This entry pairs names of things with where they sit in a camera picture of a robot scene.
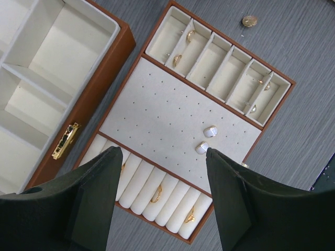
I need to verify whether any brown jewelry box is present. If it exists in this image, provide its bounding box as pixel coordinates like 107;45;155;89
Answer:
1;0;136;194

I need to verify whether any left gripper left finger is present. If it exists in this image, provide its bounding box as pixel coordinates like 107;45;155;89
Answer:
1;146;123;250

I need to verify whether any gold dome earring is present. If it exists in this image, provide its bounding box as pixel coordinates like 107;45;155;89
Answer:
249;105;257;113
264;82;271;91

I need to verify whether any brown jewelry tray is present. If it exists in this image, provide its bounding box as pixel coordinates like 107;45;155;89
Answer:
76;1;295;244

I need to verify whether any gold hoop earring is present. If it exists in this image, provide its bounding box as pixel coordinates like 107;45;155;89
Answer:
186;30;196;43
172;54;182;67

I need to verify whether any gold ring in tray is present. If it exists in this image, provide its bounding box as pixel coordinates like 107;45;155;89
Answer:
150;185;163;204

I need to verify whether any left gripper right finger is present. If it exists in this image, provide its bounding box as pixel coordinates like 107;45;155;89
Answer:
206;148;334;250

